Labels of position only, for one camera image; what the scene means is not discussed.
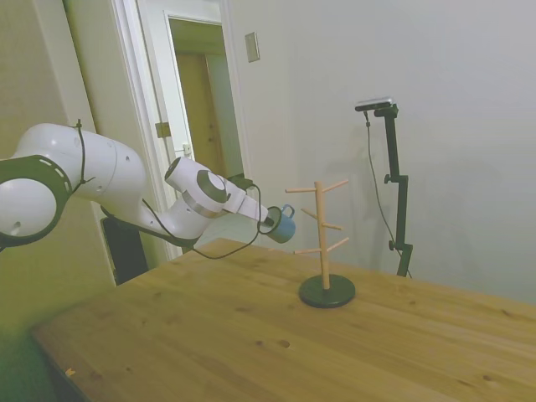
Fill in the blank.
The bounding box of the black jointed camera stand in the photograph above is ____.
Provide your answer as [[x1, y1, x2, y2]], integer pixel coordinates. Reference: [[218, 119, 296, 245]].
[[373, 106, 415, 279]]

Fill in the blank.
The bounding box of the blue ceramic mug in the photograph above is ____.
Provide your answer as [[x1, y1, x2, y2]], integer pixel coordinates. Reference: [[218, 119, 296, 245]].
[[260, 204, 298, 245]]

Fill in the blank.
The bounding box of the wooden mug tree black base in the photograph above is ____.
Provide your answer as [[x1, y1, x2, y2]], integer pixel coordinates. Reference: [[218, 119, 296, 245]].
[[285, 178, 358, 310]]

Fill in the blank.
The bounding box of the black flat panel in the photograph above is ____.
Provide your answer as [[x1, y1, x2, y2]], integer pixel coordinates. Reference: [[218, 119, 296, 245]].
[[100, 214, 150, 288]]

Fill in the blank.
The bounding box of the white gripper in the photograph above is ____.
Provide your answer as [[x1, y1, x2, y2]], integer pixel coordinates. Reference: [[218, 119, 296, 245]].
[[224, 179, 281, 235]]

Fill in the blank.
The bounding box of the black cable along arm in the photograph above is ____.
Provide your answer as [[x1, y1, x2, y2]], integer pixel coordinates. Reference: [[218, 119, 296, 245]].
[[70, 118, 263, 261]]

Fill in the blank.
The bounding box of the wooden door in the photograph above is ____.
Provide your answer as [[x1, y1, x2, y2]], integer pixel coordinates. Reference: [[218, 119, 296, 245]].
[[174, 52, 229, 182]]

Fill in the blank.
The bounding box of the grey exterior camera bar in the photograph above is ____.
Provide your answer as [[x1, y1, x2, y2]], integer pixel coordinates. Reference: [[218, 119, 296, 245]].
[[354, 95, 397, 114]]

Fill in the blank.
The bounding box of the grey wall switch plate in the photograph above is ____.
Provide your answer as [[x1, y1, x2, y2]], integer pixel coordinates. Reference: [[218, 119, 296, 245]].
[[244, 31, 262, 64]]

